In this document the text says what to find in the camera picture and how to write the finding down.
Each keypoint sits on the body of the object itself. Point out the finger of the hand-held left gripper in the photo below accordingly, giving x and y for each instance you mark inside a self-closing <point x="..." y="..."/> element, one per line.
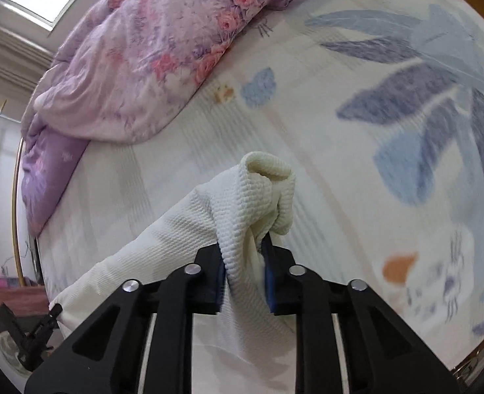
<point x="34" y="336"/>

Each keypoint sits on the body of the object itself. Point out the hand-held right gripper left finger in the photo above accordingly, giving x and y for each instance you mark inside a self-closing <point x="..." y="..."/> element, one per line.
<point x="176" y="303"/>

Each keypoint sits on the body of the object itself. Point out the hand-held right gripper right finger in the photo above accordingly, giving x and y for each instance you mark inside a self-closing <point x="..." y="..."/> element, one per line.
<point x="303" y="303"/>

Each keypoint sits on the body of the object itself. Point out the cream knit garment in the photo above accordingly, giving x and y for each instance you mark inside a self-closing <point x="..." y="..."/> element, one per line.
<point x="242" y="197"/>

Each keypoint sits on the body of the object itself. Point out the dusty pink cloth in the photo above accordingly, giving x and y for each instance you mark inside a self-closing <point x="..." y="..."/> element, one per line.
<point x="16" y="295"/>

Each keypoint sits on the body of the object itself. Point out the white leaf-print bed blanket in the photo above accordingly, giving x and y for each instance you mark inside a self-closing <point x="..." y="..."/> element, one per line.
<point x="348" y="152"/>

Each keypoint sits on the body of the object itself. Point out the purple floral pillow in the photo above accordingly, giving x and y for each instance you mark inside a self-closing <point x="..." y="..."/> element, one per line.
<point x="48" y="164"/>

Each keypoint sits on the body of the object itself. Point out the pink floral quilt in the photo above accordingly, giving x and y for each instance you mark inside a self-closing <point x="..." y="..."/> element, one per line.
<point x="143" y="49"/>

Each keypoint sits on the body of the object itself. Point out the golden curved rail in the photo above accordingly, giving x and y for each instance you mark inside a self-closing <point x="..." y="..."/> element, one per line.
<point x="19" y="213"/>

